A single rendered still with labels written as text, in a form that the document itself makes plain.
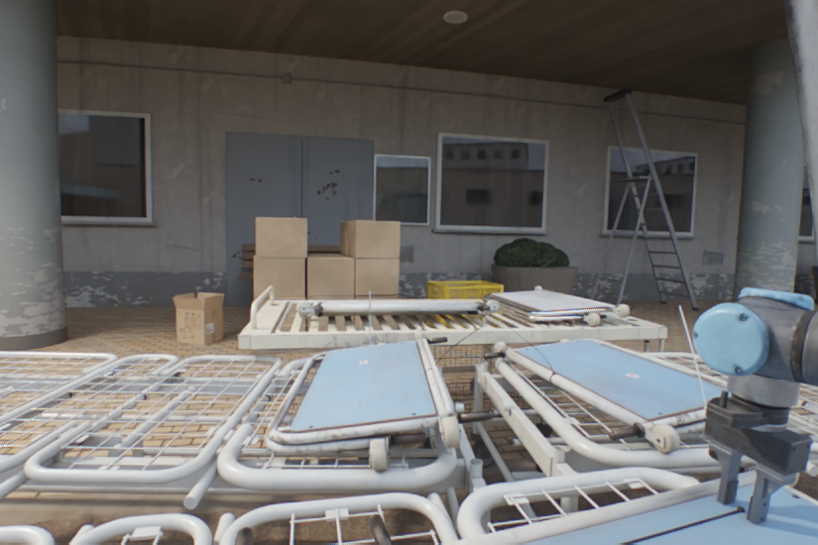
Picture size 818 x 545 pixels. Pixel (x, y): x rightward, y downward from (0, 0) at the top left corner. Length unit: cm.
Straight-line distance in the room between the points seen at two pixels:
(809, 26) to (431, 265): 607
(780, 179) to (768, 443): 583
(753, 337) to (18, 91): 470
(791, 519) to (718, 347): 37
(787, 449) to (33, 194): 465
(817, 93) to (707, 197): 842
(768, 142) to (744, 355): 602
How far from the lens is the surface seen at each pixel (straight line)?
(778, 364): 69
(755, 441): 87
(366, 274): 383
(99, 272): 672
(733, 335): 69
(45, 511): 214
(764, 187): 658
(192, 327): 431
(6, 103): 472
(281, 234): 370
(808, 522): 99
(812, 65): 49
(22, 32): 486
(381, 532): 73
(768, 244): 654
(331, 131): 632
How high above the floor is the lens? 99
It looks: 5 degrees down
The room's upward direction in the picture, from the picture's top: 1 degrees clockwise
